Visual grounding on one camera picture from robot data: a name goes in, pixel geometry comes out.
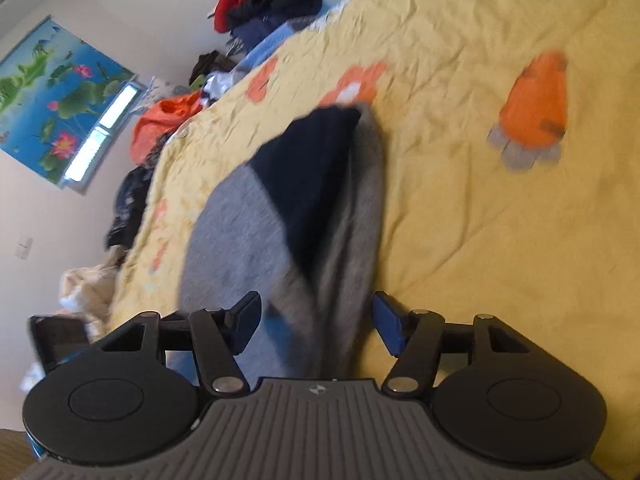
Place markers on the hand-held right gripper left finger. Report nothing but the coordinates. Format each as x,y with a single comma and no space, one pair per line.
245,317

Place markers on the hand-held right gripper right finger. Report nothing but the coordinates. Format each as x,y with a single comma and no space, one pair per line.
387,322

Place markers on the grey sweater with navy sleeves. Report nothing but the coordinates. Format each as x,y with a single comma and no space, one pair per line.
235,230

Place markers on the cream cloth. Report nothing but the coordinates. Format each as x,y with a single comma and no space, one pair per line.
85,285

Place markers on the yellow printed blanket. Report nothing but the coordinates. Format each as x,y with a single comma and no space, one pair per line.
475,235

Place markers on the black garment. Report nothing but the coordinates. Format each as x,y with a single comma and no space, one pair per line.
127,205

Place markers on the orange cloth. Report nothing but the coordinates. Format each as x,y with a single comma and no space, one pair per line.
160,125

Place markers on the white cloth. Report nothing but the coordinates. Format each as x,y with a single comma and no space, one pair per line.
217,87

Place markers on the dark brown garment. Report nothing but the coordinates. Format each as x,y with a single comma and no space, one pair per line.
210,65

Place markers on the light blue cloth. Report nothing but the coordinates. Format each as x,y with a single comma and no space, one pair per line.
272,42

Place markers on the white wall switch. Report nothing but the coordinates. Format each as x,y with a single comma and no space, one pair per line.
24,248

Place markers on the lotus wall poster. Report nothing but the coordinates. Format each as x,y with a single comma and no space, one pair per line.
45,90

